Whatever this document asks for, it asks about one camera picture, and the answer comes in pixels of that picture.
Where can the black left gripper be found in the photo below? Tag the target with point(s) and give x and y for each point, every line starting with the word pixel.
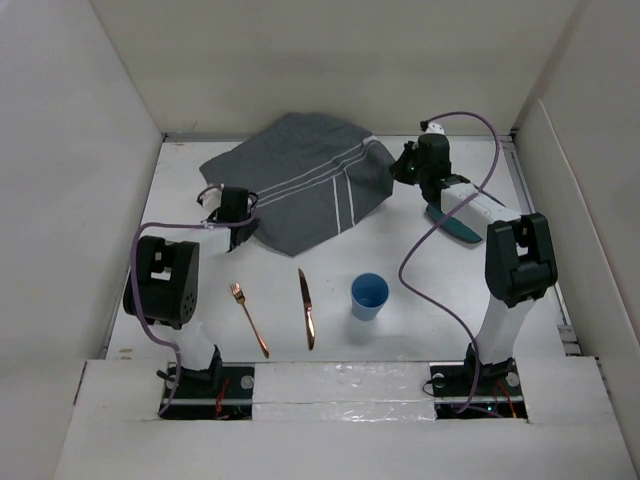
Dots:
pixel 249 228

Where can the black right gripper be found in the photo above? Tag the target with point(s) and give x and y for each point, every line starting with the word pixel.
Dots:
pixel 398 168

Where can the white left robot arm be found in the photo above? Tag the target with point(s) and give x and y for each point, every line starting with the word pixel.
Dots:
pixel 163 283

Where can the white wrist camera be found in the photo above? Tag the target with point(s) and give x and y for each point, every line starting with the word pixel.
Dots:
pixel 431 127
pixel 210 196

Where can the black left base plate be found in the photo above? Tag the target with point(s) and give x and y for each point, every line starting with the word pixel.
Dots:
pixel 229 399

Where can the grey striped placemat cloth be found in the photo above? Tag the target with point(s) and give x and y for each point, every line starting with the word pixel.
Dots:
pixel 315 176

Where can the copper knife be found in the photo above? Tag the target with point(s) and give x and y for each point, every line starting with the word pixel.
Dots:
pixel 307 305

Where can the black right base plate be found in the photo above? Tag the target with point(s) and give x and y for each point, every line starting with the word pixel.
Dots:
pixel 450 387

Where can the blue plastic cup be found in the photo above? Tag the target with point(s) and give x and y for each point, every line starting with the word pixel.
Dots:
pixel 369 294

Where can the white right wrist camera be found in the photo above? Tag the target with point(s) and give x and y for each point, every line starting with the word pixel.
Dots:
pixel 431 127

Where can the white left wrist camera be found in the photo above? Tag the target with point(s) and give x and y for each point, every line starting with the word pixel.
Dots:
pixel 210 196

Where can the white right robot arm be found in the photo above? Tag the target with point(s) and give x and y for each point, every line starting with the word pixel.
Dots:
pixel 520 263

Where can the copper fork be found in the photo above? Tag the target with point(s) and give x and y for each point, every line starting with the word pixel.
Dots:
pixel 240 299

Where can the teal square plate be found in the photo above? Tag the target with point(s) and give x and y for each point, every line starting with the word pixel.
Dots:
pixel 452 226

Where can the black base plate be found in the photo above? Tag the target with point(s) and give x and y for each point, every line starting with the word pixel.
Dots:
pixel 229 399
pixel 450 387

